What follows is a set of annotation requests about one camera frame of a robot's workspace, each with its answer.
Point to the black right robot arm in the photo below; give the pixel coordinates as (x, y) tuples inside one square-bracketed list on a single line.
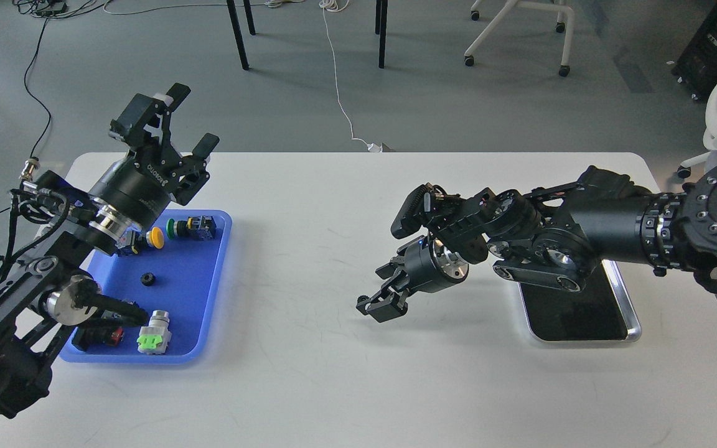
[(551, 237)]

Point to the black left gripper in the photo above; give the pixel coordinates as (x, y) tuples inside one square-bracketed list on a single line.
[(136, 190)]

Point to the black ring part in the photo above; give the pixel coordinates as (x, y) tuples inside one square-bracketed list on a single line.
[(147, 279)]

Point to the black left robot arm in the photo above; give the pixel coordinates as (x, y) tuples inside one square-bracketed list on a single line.
[(44, 292)]

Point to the shiny metal tray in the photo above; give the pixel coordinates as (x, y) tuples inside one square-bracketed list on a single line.
[(600, 314)]

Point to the yellow push button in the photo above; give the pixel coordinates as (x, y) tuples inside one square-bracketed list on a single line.
[(133, 242)]

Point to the blue plastic tray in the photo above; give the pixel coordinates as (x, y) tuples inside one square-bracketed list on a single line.
[(187, 277)]

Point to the black equipment rack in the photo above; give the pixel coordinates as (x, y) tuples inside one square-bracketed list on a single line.
[(696, 67)]

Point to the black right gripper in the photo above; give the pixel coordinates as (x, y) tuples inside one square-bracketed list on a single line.
[(422, 265)]

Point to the red push button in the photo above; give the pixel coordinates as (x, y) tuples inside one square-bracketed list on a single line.
[(108, 331)]

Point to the green and grey switch part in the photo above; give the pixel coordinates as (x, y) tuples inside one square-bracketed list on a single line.
[(154, 338)]

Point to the green push button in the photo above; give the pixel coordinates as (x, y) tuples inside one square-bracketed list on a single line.
[(198, 228)]

